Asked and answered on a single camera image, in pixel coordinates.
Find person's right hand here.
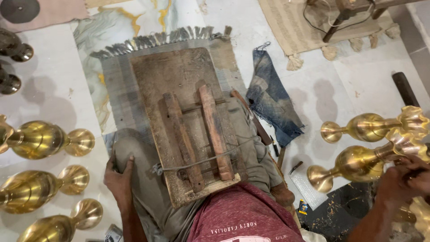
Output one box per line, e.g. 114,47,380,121
376,155,430,210

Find person's left hand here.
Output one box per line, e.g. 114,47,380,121
103,150,135,205

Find brass vase with ruffled rim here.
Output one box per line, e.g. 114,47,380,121
393,197,430,240
17,198,103,242
320,106,430,144
0,165,90,214
0,114,95,160
307,129,430,194

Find black gold-flecked tile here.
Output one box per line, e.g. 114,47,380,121
297,183,383,242

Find bubble wrap sheet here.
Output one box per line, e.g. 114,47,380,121
290,168,328,211

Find small dark chisel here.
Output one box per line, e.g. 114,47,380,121
289,161,304,175

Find white cloth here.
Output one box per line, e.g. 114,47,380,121
299,228,327,242

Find short wooden stick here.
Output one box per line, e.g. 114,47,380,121
277,146,286,171

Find person's bare foot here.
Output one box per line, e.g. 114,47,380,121
270,181,295,207

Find black pen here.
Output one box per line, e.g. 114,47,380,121
270,135,280,157

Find blue denim cloth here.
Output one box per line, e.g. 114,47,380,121
246,42,305,147

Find wooden stool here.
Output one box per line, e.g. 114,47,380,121
306,0,430,43

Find person's red heathered t-shirt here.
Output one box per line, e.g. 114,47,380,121
186,181,305,242

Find beige tasselled rug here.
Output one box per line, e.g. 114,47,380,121
258,0,402,71

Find reddish wooden bar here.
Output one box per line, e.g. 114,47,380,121
198,84,236,181

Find dark wooden bar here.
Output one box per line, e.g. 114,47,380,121
163,92,205,194

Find worn wooden work board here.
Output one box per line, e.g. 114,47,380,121
129,47,249,209

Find person's grey trousers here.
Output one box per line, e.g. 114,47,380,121
112,97,284,242

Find small grey packet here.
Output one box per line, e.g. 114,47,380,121
104,224,124,242

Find grey fringed woven mat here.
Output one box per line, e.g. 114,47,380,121
90,26,248,149

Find marble patterned sheet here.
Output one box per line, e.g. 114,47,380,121
72,0,206,135

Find pink mat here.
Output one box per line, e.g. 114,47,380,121
0,0,90,33

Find dark unpolished metal vase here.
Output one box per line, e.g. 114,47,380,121
0,28,34,63
0,60,22,95

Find dark round disc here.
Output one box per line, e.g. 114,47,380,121
0,0,41,24

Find long wood-handled tool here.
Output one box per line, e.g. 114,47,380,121
231,89,273,146

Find black cable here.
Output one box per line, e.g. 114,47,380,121
302,0,377,35

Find grey rope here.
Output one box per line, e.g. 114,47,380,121
151,137,256,176

